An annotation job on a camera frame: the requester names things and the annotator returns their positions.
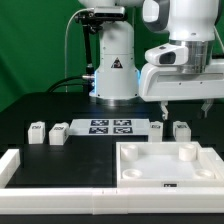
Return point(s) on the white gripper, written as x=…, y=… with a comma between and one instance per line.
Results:
x=160, y=79

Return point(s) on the white square tabletop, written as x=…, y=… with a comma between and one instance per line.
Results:
x=169, y=164

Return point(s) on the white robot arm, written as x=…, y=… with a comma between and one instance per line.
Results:
x=181, y=69

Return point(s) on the white U-shaped obstacle fence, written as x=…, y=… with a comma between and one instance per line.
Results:
x=98, y=201

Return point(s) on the white marker base plate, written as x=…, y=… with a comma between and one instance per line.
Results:
x=100, y=127

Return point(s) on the camera on black stand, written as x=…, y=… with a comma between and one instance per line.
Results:
x=92, y=20

